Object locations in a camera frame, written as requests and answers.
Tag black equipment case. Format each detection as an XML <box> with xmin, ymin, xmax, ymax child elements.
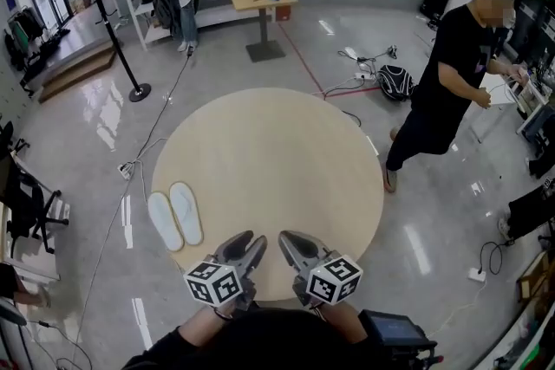
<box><xmin>419</xmin><ymin>0</ymin><xmax>453</xmax><ymax>22</ymax></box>

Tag black office chair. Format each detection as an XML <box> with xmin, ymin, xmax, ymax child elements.
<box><xmin>0</xmin><ymin>151</ymin><xmax>70</xmax><ymax>256</ymax></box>

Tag white slipper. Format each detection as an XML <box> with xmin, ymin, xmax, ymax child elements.
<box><xmin>168</xmin><ymin>181</ymin><xmax>205</xmax><ymax>247</ymax></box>
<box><xmin>147</xmin><ymin>191</ymin><xmax>186</xmax><ymax>253</ymax></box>

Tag person's left forearm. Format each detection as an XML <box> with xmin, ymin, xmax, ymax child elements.
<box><xmin>179</xmin><ymin>305</ymin><xmax>235</xmax><ymax>347</ymax></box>

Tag black coat rack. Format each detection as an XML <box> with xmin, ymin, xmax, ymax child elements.
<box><xmin>70</xmin><ymin>0</ymin><xmax>153</xmax><ymax>103</ymax></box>

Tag person's right forearm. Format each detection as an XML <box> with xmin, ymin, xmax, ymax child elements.
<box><xmin>321</xmin><ymin>301</ymin><xmax>369</xmax><ymax>344</ymax></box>

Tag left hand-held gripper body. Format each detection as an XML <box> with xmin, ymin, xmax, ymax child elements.
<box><xmin>183</xmin><ymin>249</ymin><xmax>258</xmax><ymax>312</ymax></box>

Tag black backpack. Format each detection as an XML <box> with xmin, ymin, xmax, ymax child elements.
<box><xmin>375</xmin><ymin>64</ymin><xmax>416</xmax><ymax>102</ymax></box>

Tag wooden platform steps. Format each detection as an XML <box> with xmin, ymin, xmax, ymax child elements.
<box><xmin>37</xmin><ymin>42</ymin><xmax>117</xmax><ymax>104</ymax></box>

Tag white side table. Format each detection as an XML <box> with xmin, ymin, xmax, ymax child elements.
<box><xmin>469</xmin><ymin>72</ymin><xmax>535</xmax><ymax>145</ymax></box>

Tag long black cable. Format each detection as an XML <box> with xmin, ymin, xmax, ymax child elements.
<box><xmin>69</xmin><ymin>49</ymin><xmax>194</xmax><ymax>365</ymax></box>

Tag black screen device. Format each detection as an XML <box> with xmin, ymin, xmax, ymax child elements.
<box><xmin>358</xmin><ymin>308</ymin><xmax>444</xmax><ymax>370</ymax></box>

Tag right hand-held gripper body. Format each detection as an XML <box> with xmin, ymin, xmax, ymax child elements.
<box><xmin>292</xmin><ymin>249</ymin><xmax>363</xmax><ymax>309</ymax></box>

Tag person's black clothed torso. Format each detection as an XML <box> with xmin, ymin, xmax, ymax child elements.
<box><xmin>122</xmin><ymin>306</ymin><xmax>394</xmax><ymax>370</ymax></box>

